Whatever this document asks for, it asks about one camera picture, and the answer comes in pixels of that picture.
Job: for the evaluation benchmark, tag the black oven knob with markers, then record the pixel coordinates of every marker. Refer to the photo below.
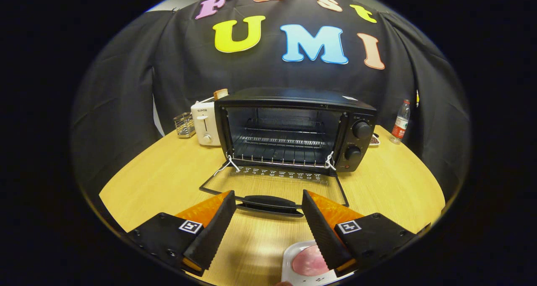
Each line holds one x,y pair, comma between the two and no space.
353,153
361,129

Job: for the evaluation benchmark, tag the toaster oven glass door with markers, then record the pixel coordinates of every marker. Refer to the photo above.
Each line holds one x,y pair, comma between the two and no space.
268,203

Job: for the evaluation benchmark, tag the small dish of beans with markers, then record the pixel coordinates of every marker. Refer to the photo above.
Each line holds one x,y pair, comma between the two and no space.
374,140

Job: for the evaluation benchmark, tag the red label water bottle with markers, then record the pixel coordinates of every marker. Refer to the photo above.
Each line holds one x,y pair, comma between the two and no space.
400,124

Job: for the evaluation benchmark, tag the white pop-up toaster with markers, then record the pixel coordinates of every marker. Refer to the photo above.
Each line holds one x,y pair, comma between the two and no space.
207,126

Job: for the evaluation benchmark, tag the bread slice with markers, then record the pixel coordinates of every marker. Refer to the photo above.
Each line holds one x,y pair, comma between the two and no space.
221,94

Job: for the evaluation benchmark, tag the black toaster oven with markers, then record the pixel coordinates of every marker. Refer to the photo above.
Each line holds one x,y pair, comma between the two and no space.
293,95

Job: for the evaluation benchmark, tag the white square plate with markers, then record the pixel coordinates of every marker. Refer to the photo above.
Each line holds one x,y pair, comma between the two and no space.
289,273

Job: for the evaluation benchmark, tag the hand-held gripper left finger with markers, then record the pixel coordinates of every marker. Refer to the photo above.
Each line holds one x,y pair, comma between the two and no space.
212,235

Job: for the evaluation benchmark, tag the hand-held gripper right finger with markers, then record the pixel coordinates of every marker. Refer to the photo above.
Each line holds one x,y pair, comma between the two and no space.
323,235

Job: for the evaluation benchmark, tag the pink ham slice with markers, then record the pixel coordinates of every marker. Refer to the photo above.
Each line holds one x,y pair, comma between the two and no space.
308,261

